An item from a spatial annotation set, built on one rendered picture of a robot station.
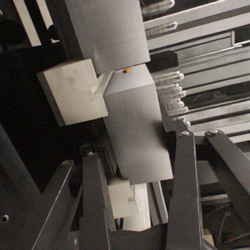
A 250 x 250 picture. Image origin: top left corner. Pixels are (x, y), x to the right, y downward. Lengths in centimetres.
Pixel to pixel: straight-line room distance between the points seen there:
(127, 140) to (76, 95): 6
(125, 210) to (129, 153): 7
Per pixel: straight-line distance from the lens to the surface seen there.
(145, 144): 18
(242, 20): 40
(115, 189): 20
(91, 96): 15
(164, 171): 20
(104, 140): 16
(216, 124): 43
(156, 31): 22
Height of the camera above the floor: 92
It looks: 7 degrees down
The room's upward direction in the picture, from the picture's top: 78 degrees clockwise
